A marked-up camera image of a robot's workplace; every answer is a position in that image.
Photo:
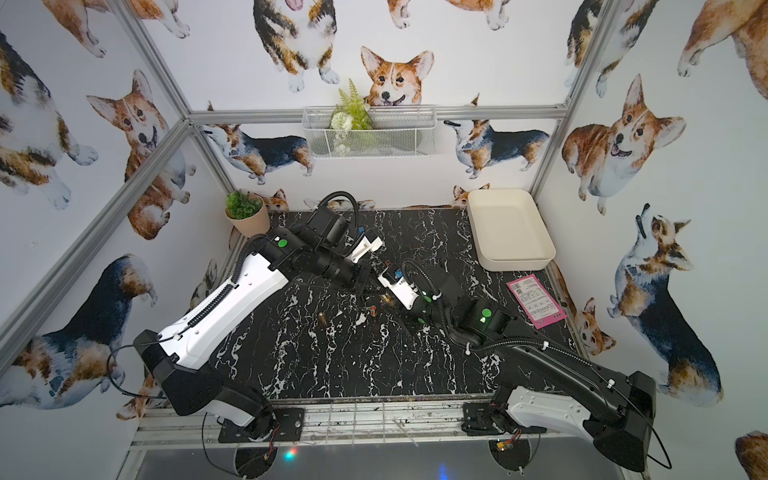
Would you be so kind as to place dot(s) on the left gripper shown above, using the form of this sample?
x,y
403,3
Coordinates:
x,y
363,279

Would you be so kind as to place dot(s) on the gold lipstick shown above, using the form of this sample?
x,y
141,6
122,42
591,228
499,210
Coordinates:
x,y
389,300

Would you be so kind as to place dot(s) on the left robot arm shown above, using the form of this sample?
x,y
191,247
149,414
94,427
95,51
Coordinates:
x,y
327,246

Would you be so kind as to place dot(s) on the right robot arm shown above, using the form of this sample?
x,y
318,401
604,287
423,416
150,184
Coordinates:
x,y
613,411

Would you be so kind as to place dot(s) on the cream rectangular tray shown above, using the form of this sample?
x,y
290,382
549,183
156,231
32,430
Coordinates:
x,y
508,231

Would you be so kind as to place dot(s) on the pink label card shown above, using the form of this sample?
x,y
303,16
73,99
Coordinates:
x,y
538,304

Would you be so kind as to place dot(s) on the potted green plant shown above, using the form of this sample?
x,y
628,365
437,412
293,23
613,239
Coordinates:
x,y
248,213

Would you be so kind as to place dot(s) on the artificial fern with flower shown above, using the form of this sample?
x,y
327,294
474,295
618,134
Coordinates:
x,y
350,122

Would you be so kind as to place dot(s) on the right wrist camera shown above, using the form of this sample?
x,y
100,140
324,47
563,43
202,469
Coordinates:
x,y
393,280

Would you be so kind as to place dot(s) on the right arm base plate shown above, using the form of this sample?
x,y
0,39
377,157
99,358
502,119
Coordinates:
x,y
483,419

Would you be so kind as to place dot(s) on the aluminium front rail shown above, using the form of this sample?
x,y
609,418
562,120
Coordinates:
x,y
323,424

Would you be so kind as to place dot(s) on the white wire wall basket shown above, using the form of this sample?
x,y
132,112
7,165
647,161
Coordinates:
x,y
397,132

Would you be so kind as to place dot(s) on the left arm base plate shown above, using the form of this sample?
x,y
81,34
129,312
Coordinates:
x,y
282,424

